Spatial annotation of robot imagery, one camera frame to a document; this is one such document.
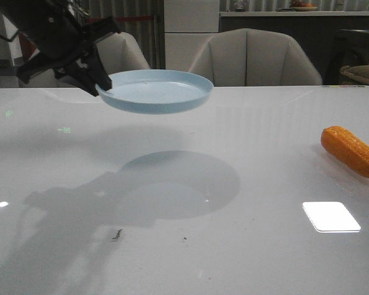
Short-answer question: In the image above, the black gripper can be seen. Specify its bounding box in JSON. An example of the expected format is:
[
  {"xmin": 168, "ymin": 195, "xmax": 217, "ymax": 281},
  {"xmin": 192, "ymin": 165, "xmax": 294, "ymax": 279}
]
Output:
[{"xmin": 17, "ymin": 15, "xmax": 121, "ymax": 96}]

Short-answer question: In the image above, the right grey upholstered chair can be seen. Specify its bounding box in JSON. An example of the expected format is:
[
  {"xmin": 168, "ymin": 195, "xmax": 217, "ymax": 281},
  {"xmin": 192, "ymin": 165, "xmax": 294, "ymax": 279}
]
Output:
[{"xmin": 188, "ymin": 28, "xmax": 322, "ymax": 87}]

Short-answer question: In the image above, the dark grey counter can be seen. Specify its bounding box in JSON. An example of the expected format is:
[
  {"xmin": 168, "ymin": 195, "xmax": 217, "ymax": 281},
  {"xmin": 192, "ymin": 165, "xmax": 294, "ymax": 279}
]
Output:
[{"xmin": 219, "ymin": 11, "xmax": 369, "ymax": 84}]

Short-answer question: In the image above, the tan cushion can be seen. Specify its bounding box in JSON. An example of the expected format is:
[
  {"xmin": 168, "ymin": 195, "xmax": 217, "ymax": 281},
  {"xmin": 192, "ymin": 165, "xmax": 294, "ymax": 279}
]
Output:
[{"xmin": 340, "ymin": 65, "xmax": 369, "ymax": 85}]

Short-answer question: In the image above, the light blue round plate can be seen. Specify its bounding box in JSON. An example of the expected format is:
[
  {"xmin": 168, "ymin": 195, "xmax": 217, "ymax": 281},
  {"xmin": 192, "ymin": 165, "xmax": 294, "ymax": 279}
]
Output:
[{"xmin": 95, "ymin": 69, "xmax": 213, "ymax": 114}]

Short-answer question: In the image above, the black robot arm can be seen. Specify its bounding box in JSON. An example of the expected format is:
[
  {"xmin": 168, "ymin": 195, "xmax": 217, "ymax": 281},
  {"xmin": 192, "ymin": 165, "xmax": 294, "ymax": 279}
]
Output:
[{"xmin": 0, "ymin": 1, "xmax": 120, "ymax": 96}]

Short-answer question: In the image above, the left grey upholstered chair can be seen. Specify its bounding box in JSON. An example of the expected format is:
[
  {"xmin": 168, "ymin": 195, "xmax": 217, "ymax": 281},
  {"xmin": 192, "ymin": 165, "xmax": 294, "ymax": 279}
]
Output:
[{"xmin": 18, "ymin": 32, "xmax": 150, "ymax": 88}]

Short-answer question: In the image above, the white cabinet with drawers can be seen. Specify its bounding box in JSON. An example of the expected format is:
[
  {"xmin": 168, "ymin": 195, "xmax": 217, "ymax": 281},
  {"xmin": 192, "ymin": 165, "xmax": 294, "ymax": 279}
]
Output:
[{"xmin": 164, "ymin": 1, "xmax": 220, "ymax": 71}]

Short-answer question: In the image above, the grey upholstered chair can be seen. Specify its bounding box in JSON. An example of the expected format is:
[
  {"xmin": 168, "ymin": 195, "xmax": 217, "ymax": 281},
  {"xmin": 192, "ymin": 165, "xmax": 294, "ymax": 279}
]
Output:
[
  {"xmin": 18, "ymin": 32, "xmax": 150, "ymax": 88},
  {"xmin": 188, "ymin": 28, "xmax": 322, "ymax": 87}
]

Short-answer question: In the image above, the red barrier belt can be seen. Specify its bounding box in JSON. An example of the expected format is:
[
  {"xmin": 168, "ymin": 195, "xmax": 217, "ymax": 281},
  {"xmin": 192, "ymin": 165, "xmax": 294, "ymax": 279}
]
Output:
[{"xmin": 85, "ymin": 15, "xmax": 157, "ymax": 23}]

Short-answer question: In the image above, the fruit bowl on counter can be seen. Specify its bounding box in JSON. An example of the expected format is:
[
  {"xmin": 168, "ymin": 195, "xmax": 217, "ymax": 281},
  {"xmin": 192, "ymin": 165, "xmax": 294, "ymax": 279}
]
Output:
[{"xmin": 290, "ymin": 0, "xmax": 317, "ymax": 12}]

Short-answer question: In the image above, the orange plastic corn cob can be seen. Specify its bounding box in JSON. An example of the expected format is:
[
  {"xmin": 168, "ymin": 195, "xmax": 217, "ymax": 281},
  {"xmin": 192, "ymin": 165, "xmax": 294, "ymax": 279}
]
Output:
[{"xmin": 320, "ymin": 126, "xmax": 369, "ymax": 178}]

